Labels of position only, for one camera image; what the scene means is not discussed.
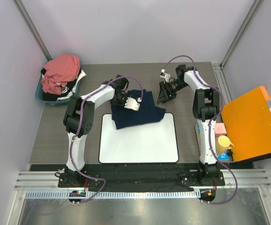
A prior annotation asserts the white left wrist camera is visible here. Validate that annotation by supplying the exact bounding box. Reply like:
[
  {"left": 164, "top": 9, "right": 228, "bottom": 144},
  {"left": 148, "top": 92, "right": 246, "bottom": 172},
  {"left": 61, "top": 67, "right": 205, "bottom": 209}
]
[{"left": 124, "top": 97, "right": 142, "bottom": 111}]

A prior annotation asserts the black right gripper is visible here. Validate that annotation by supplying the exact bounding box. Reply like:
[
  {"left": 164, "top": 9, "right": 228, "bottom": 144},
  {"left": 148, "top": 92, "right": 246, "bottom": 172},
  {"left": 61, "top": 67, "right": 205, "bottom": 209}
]
[{"left": 156, "top": 80, "right": 188, "bottom": 104}]

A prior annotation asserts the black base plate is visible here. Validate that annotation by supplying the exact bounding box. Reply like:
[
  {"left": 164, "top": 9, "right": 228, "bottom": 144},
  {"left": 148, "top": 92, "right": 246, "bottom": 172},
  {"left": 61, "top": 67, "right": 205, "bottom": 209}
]
[{"left": 54, "top": 163, "right": 225, "bottom": 192}]

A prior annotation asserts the yellow mug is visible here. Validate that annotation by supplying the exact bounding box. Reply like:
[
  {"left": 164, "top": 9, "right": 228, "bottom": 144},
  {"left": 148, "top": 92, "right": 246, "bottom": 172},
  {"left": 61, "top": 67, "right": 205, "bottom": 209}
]
[{"left": 215, "top": 135, "right": 234, "bottom": 155}]

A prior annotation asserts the white mat with black border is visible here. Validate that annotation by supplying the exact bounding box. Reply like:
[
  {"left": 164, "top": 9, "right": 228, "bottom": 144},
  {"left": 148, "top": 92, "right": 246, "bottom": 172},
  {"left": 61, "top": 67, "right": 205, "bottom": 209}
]
[{"left": 98, "top": 112, "right": 179, "bottom": 164}]

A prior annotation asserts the colourful picture book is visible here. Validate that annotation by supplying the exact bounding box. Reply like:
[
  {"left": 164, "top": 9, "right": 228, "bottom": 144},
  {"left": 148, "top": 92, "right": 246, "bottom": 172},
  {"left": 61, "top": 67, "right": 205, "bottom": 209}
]
[{"left": 195, "top": 123, "right": 232, "bottom": 161}]

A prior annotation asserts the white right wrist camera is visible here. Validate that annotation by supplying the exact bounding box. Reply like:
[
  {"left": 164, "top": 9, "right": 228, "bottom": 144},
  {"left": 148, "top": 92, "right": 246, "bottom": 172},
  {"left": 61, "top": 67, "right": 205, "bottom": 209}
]
[{"left": 160, "top": 69, "right": 171, "bottom": 83}]

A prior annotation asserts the navy blue t-shirt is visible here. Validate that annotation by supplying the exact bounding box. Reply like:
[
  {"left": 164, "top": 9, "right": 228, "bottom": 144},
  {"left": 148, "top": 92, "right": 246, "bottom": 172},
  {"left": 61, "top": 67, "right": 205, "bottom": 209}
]
[{"left": 111, "top": 89, "right": 166, "bottom": 129}]

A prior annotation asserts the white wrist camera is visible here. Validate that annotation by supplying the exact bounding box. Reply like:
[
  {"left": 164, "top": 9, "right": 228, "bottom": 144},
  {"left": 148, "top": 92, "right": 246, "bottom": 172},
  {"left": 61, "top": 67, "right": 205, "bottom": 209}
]
[
  {"left": 160, "top": 69, "right": 171, "bottom": 83},
  {"left": 124, "top": 97, "right": 142, "bottom": 111}
]

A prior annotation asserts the white slotted cable duct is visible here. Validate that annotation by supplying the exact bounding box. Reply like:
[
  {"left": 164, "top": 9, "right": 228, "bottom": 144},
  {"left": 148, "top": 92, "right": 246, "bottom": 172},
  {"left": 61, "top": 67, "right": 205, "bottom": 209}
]
[{"left": 25, "top": 190, "right": 201, "bottom": 200}]

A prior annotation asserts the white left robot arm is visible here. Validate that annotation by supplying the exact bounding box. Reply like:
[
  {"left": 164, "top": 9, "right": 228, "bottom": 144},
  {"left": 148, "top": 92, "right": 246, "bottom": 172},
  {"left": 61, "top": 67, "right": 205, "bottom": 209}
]
[{"left": 55, "top": 75, "right": 166, "bottom": 187}]

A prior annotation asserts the orange board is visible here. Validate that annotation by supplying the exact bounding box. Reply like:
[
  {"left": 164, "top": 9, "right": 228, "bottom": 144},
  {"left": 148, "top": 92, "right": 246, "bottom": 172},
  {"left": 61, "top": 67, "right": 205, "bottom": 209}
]
[{"left": 221, "top": 86, "right": 271, "bottom": 162}]

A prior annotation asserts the pink crumpled t-shirt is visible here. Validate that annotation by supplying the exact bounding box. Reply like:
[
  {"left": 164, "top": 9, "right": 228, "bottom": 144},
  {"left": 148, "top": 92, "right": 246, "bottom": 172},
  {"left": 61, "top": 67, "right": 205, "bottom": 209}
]
[{"left": 41, "top": 53, "right": 80, "bottom": 95}]

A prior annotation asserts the pink cube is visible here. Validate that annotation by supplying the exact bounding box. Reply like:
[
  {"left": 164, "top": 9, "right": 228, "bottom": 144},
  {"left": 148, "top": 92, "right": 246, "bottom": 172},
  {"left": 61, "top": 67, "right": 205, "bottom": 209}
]
[{"left": 215, "top": 123, "right": 227, "bottom": 137}]

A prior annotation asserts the teal laundry basket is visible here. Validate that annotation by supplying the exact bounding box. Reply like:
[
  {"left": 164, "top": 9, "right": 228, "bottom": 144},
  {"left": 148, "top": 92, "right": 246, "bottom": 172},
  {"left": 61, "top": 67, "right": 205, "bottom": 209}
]
[{"left": 35, "top": 61, "right": 86, "bottom": 105}]

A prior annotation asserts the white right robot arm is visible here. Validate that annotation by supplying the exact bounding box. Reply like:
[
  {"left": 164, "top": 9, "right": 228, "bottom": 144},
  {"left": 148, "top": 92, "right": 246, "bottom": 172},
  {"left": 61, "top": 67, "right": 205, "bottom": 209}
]
[{"left": 157, "top": 65, "right": 220, "bottom": 186}]

